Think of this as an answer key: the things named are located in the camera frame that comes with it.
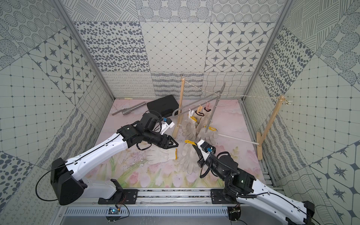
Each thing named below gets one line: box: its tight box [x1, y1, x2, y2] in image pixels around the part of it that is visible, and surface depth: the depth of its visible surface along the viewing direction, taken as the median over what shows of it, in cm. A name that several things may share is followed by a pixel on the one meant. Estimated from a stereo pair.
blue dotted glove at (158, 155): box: [144, 144, 178, 165], surface depth 90 cm
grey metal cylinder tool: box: [112, 101, 147, 116], surface depth 113 cm
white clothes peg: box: [188, 108, 195, 119], surface depth 84 cm
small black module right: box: [227, 204, 242, 221], surface depth 74 cm
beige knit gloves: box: [199, 106, 212, 135], surface depth 90 cm
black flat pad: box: [146, 94, 180, 119], surface depth 114 cm
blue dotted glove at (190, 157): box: [180, 140, 200, 175], surface depth 73 cm
